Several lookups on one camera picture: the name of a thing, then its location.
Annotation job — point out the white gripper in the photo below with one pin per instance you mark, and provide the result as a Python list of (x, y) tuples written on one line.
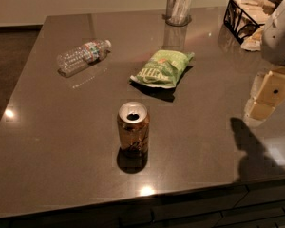
[(279, 40)]

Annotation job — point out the clear cup with utensils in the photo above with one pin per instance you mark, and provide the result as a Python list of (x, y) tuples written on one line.
[(178, 12)]

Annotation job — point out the orange soda can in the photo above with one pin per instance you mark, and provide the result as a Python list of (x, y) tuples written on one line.
[(133, 124)]

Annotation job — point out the green chip bag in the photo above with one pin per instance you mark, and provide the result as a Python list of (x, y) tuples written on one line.
[(163, 69)]

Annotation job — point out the clear plastic water bottle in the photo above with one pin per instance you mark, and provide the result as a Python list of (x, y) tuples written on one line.
[(80, 58)]

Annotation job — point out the black wire napkin basket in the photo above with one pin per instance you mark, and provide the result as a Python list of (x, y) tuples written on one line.
[(244, 17)]

